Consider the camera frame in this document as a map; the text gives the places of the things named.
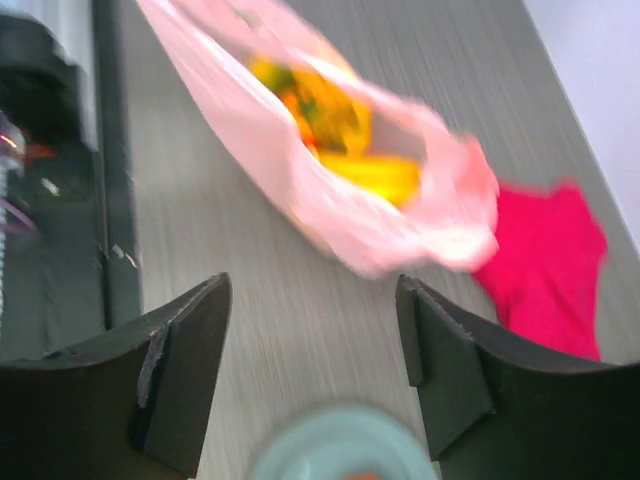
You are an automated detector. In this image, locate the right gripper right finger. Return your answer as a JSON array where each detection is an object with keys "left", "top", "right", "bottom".
[{"left": 396, "top": 276, "right": 639, "bottom": 479}]

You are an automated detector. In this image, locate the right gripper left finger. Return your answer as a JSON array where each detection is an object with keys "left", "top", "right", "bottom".
[{"left": 1, "top": 273, "right": 232, "bottom": 479}]

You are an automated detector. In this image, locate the pink plastic bag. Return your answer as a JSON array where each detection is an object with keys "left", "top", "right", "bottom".
[{"left": 137, "top": 0, "right": 501, "bottom": 279}]

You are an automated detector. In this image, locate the yellow fake fruit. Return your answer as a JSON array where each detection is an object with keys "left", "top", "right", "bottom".
[{"left": 317, "top": 151, "right": 421, "bottom": 207}]

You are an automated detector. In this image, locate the orange fake fruit in bag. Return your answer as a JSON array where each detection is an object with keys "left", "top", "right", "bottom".
[{"left": 249, "top": 57, "right": 372, "bottom": 154}]

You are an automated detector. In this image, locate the grey-green plate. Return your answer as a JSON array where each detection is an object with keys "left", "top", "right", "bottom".
[{"left": 248, "top": 404, "right": 438, "bottom": 479}]

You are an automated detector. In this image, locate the red cloth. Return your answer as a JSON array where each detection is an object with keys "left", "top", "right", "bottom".
[{"left": 473, "top": 185, "right": 608, "bottom": 361}]

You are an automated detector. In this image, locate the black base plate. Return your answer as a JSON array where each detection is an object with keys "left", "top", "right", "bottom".
[{"left": 1, "top": 1, "right": 140, "bottom": 362}]

